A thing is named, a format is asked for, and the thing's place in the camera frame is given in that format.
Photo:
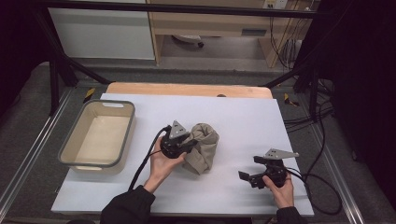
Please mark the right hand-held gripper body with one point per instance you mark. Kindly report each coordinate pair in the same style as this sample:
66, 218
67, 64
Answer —
275, 172

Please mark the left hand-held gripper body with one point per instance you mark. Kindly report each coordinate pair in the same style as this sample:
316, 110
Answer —
172, 147

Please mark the khaki cloth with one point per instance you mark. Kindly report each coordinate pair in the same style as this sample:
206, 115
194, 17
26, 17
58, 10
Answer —
205, 146

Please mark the beige basket with grey rim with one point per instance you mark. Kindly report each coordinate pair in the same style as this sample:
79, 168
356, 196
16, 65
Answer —
102, 137

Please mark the person's left hand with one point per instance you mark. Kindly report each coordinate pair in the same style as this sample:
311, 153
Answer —
162, 168

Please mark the person's right hand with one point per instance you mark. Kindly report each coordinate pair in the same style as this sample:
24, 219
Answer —
283, 194

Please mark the white board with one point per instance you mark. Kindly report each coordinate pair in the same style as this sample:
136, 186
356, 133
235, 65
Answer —
243, 124

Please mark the wooden table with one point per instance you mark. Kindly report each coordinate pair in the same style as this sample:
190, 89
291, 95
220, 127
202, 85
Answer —
186, 89

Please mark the yellow and black clamp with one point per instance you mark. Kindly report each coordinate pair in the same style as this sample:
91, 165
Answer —
89, 94
290, 100

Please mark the black metal stand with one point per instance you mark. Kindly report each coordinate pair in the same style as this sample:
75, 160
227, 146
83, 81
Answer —
313, 90
54, 81

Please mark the office chair base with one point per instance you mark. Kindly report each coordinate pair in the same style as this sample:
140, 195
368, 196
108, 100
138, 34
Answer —
188, 39

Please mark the light wooden desk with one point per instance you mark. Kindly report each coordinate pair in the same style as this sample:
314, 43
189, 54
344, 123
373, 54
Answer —
202, 26

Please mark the white cabinet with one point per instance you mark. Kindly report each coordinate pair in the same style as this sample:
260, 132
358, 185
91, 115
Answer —
102, 34

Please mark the aluminium rail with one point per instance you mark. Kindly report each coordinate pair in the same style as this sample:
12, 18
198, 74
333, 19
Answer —
337, 174
34, 149

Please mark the black metal frame bar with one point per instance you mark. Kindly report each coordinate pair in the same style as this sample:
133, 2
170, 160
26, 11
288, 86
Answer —
186, 8

